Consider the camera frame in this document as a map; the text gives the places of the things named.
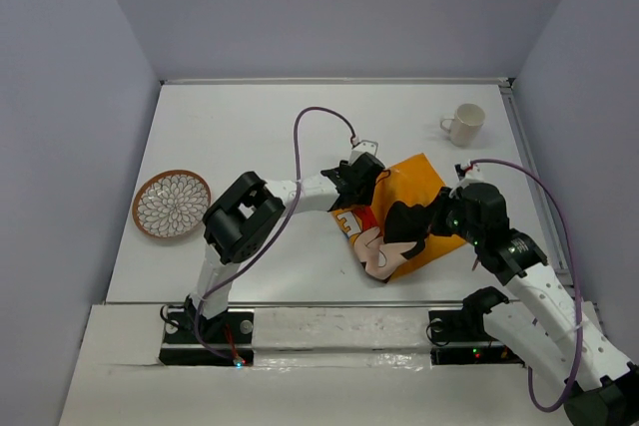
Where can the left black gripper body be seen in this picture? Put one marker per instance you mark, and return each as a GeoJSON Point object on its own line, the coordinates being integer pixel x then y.
{"type": "Point", "coordinates": [363, 197]}

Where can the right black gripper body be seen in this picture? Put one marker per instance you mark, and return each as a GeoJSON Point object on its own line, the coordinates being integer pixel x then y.
{"type": "Point", "coordinates": [450, 219]}

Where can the yellow cartoon cloth napkin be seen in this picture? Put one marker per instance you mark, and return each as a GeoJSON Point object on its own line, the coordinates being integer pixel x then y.
{"type": "Point", "coordinates": [412, 181]}

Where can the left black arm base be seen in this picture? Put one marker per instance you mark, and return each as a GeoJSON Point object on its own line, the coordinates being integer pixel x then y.
{"type": "Point", "coordinates": [228, 338]}

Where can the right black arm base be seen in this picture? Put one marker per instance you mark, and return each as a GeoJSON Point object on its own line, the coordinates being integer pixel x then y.
{"type": "Point", "coordinates": [458, 337]}

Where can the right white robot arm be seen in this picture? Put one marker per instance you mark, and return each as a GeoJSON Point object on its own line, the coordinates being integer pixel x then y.
{"type": "Point", "coordinates": [536, 318]}

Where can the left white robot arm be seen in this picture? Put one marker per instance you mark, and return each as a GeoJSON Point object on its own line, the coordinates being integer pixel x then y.
{"type": "Point", "coordinates": [244, 217]}

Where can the white ceramic mug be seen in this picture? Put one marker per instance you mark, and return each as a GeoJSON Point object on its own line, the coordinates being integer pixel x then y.
{"type": "Point", "coordinates": [463, 126]}

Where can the floral patterned plate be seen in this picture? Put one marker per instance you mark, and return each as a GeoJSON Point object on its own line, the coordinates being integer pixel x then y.
{"type": "Point", "coordinates": [170, 204]}

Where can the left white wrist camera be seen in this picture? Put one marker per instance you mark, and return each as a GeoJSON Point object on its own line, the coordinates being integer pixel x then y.
{"type": "Point", "coordinates": [362, 147]}

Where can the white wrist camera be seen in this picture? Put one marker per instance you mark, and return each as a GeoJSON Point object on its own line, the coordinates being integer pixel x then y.
{"type": "Point", "coordinates": [362, 147]}
{"type": "Point", "coordinates": [467, 173]}

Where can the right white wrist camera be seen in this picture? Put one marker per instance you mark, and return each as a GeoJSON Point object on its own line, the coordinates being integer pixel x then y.
{"type": "Point", "coordinates": [467, 173]}

